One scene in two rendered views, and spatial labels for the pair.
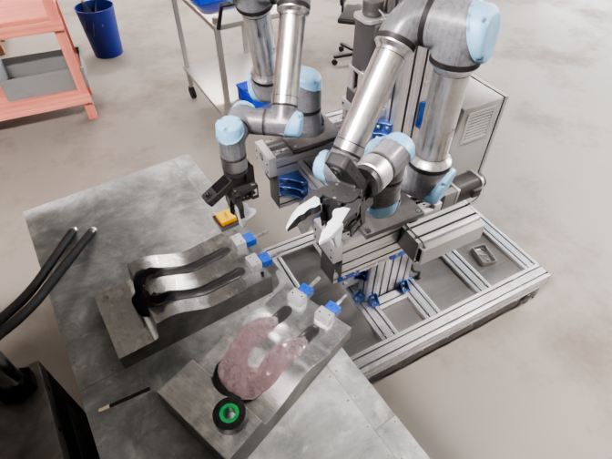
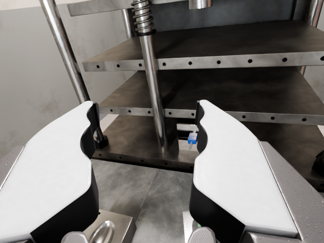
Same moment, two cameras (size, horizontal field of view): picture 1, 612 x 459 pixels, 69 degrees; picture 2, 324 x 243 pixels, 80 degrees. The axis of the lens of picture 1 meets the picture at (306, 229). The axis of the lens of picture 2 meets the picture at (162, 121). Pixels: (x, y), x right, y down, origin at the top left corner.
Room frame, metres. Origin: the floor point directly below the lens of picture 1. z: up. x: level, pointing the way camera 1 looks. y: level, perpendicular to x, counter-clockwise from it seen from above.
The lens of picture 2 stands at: (0.63, -0.05, 1.51)
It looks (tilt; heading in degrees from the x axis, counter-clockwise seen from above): 32 degrees down; 146
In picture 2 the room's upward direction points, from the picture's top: 9 degrees counter-clockwise
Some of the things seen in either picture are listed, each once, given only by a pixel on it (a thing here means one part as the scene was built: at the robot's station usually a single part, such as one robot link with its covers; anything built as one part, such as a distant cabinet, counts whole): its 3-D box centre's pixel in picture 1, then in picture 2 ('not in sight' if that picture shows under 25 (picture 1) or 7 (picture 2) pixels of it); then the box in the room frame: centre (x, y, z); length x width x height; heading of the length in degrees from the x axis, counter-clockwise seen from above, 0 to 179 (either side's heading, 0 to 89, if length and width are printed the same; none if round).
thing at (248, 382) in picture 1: (260, 351); not in sight; (0.61, 0.13, 0.90); 0.26 x 0.18 x 0.08; 141
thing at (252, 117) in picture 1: (246, 120); not in sight; (1.13, 0.17, 1.31); 0.11 x 0.11 x 0.08; 81
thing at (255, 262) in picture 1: (266, 259); not in sight; (0.95, 0.13, 0.89); 0.13 x 0.05 x 0.05; 123
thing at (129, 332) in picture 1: (183, 287); not in sight; (0.85, 0.39, 0.87); 0.50 x 0.26 x 0.14; 123
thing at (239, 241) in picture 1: (250, 239); not in sight; (1.04, 0.19, 0.89); 0.13 x 0.05 x 0.05; 124
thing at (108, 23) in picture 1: (99, 27); not in sight; (4.51, 2.06, 0.25); 0.41 x 0.37 x 0.50; 65
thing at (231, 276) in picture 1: (186, 277); not in sight; (0.85, 0.37, 0.92); 0.35 x 0.16 x 0.09; 123
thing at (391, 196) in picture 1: (376, 189); not in sight; (0.78, -0.17, 1.34); 0.11 x 0.08 x 0.11; 53
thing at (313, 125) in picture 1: (306, 116); not in sight; (1.50, 0.00, 1.09); 0.15 x 0.15 x 0.10
